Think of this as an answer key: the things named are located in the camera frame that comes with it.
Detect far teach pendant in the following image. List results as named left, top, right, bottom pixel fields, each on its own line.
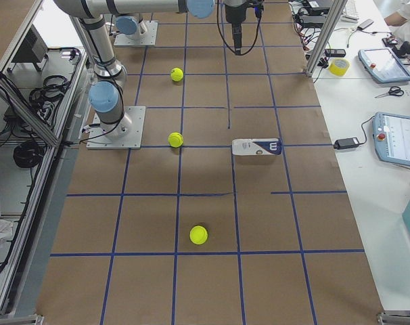
left=358, top=47, right=410, bottom=84

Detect black scissors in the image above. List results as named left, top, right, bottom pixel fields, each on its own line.
left=375, top=86, right=405, bottom=98

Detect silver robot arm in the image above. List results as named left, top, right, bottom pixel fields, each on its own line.
left=55, top=1, right=214, bottom=141

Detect front Roland Garros tennis ball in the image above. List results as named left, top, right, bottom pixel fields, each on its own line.
left=189, top=225, right=208, bottom=245

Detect white blue tennis ball can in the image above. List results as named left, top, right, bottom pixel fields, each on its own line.
left=231, top=138, right=283, bottom=156

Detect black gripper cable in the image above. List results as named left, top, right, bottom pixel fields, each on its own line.
left=216, top=0, right=264, bottom=56

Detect black power adapter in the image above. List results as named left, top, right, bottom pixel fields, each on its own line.
left=333, top=137, right=361, bottom=150

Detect tennis ball near base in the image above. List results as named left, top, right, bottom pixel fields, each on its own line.
left=168, top=132, right=184, bottom=148

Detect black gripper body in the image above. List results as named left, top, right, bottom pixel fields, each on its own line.
left=224, top=0, right=252, bottom=24

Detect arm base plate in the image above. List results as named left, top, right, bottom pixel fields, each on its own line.
left=114, top=16, right=158, bottom=47
left=86, top=106, right=146, bottom=150

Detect aluminium frame post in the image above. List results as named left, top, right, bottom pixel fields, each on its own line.
left=305, top=0, right=347, bottom=77

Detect yellow tape roll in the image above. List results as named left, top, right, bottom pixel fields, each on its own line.
left=329, top=58, right=350, bottom=77

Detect centre tennis ball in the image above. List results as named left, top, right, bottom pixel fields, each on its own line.
left=170, top=67, right=184, bottom=82

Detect teach pendant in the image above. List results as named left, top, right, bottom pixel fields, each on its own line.
left=358, top=47, right=410, bottom=84
left=372, top=112, right=410, bottom=167

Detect near teach pendant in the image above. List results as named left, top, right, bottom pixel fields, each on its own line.
left=372, top=112, right=410, bottom=167

